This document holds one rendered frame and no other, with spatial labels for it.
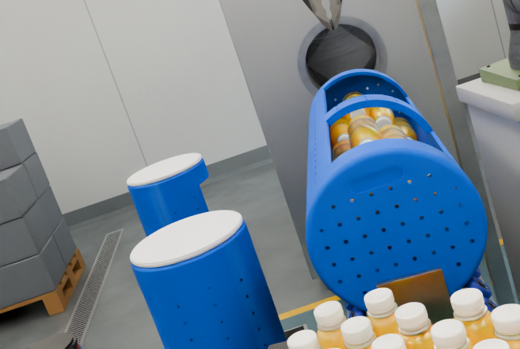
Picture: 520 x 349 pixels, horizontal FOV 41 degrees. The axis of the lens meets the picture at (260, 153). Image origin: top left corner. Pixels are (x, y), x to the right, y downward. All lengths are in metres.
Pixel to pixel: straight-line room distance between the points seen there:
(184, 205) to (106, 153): 4.11
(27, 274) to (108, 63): 2.36
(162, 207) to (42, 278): 2.36
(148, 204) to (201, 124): 3.97
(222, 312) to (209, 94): 4.81
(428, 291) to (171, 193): 1.40
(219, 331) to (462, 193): 0.70
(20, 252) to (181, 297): 3.11
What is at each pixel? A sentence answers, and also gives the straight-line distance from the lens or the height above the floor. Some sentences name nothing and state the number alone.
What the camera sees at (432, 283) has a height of 1.03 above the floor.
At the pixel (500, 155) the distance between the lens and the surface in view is 1.66.
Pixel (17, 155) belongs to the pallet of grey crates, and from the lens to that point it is 4.85.
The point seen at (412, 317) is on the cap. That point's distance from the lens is 0.88.
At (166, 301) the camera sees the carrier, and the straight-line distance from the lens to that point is 1.57.
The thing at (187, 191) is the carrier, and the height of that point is 0.96.
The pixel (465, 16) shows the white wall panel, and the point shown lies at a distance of 6.66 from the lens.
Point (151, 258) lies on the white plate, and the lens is 1.57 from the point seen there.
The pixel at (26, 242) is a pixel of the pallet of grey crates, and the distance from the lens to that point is 4.57.
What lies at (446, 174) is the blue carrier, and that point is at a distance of 1.09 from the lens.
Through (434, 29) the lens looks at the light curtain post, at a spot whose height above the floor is 1.20.
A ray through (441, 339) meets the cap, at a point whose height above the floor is 1.09.
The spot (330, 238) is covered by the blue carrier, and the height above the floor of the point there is 1.12.
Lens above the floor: 1.52
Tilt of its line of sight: 13 degrees down
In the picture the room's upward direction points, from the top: 19 degrees counter-clockwise
